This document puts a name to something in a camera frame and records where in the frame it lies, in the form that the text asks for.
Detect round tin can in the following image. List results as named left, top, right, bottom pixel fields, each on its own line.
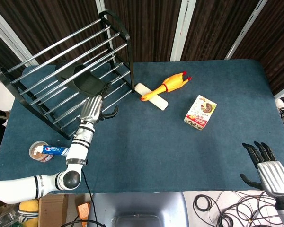
left=29, top=140, right=54, bottom=163

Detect grey robot torso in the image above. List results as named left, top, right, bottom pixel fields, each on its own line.
left=87, top=192, right=190, bottom=227

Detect brown cardboard box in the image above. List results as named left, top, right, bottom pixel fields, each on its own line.
left=0, top=194, right=69, bottom=227

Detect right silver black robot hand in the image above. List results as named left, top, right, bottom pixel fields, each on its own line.
left=240, top=141, right=284, bottom=197

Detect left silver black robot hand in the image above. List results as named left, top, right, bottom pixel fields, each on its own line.
left=80, top=82, right=119, bottom=125

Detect clear plastic packaging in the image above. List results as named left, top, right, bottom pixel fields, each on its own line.
left=0, top=203, right=21, bottom=227

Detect orange block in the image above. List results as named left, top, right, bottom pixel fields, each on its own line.
left=77, top=202, right=92, bottom=220

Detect tangled black cables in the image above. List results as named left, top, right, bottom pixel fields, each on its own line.
left=216, top=190, right=279, bottom=227

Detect cream snack box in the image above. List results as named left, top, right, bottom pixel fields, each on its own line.
left=183, top=95, right=217, bottom=131

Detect yellow rubber chicken toy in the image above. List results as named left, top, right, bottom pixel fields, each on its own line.
left=140, top=70, right=193, bottom=102

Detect black metal shoe rack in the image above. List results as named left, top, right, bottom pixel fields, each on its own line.
left=0, top=9, right=135, bottom=140

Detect coiled black cable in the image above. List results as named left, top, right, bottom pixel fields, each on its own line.
left=194, top=194, right=218, bottom=211

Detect yellow plush toy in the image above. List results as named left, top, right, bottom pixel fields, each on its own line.
left=18, top=199, right=40, bottom=227

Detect blue white toothpaste tube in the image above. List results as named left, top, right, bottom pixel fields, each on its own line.
left=36, top=145, right=71, bottom=157

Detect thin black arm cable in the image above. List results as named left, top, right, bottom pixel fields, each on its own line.
left=61, top=169, right=105, bottom=227

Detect black rubber slipper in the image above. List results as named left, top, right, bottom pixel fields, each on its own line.
left=54, top=60, right=105, bottom=95

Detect blue table cloth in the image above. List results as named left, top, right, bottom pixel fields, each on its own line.
left=0, top=59, right=284, bottom=196

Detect white partition post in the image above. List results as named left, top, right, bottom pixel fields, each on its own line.
left=170, top=0, right=197, bottom=62
left=224, top=0, right=268, bottom=60
left=0, top=3, right=38, bottom=67
left=96, top=0, right=116, bottom=63

